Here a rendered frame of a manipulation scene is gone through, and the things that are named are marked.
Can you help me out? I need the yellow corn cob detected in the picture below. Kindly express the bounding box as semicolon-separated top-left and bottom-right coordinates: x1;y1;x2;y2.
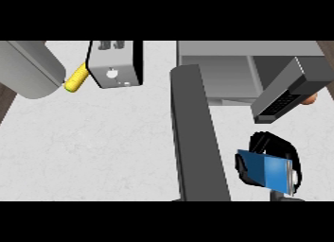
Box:
62;61;90;94

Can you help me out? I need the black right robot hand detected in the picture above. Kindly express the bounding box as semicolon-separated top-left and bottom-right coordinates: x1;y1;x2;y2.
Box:
234;130;303;198

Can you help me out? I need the dark grey microwave door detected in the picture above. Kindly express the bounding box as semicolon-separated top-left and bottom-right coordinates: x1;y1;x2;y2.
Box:
167;63;234;202

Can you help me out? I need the blue milk carton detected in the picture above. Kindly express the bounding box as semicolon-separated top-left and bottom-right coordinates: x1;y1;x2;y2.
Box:
237;148;299;197

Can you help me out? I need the orange round fruit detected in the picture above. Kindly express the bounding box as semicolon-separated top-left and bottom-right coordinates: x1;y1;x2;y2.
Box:
299;93;321;106

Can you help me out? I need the silver and black toaster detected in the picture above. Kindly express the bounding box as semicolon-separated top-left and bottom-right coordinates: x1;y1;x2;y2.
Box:
84;41;143;90

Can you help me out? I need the grey microwave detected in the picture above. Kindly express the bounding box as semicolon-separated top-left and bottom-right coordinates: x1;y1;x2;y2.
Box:
176;41;334;125

